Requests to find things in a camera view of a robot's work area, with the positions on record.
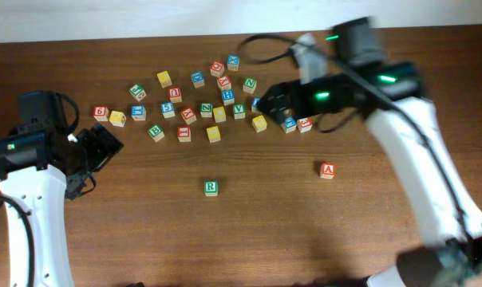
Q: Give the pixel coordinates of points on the yellow block far left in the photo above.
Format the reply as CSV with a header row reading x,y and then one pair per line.
x,y
117,118

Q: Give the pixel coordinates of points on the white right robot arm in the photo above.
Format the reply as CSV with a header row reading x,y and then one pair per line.
x,y
397,111

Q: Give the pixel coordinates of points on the green V block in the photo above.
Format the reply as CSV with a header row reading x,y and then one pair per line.
x,y
239,111

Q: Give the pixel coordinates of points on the green N block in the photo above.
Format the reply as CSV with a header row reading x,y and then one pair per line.
x,y
249,85

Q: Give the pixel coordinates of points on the green B block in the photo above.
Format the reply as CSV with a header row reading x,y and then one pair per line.
x,y
156,132

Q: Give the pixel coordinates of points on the yellow block top left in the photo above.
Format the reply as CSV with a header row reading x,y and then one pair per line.
x,y
164,79

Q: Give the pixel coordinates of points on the red 6 block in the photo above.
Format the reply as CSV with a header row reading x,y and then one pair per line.
x,y
101,113

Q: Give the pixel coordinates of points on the blue D block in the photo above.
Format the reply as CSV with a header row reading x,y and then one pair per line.
x,y
198,79

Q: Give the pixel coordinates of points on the blue 5 block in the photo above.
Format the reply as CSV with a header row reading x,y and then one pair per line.
x,y
167,110

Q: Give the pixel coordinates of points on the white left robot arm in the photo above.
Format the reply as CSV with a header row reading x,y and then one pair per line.
x,y
38,172

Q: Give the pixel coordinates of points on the blue P block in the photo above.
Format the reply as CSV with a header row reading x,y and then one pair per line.
x,y
254,105

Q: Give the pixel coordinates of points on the blue H block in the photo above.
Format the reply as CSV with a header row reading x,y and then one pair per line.
x,y
228,97

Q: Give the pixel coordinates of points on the green R block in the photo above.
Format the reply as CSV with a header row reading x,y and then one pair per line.
x,y
211,188

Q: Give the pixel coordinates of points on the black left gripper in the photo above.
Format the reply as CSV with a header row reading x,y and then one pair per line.
x,y
96,147

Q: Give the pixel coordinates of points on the red 3 block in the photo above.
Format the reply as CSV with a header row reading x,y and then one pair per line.
x,y
304,124

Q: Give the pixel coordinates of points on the green Z block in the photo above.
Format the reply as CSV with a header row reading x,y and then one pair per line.
x,y
206,110

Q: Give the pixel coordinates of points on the yellow block centre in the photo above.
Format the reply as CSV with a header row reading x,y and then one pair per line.
x,y
219,114

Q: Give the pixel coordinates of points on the yellow S block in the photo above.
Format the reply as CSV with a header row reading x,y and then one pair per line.
x,y
259,123
213,134

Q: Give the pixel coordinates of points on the red C block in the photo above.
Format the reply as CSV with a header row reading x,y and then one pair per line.
x,y
217,69

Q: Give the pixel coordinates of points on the blue T block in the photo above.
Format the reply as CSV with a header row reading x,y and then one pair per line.
x,y
289,124

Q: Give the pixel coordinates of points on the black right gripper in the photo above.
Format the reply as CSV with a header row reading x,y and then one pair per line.
x,y
303,97

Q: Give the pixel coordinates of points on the blue X block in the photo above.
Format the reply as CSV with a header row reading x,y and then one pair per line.
x,y
233,62

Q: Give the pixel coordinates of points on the red X block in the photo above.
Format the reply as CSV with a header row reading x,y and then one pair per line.
x,y
224,83

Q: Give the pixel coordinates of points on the red Y block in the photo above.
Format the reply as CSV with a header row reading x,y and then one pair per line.
x,y
188,115

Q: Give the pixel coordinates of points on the red I block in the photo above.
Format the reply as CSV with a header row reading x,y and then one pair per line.
x,y
184,134

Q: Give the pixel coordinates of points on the red A block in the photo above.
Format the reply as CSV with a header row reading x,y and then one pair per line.
x,y
327,171

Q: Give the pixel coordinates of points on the green J block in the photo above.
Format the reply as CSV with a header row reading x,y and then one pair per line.
x,y
137,92

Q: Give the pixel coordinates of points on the red U block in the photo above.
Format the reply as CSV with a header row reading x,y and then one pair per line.
x,y
175,95

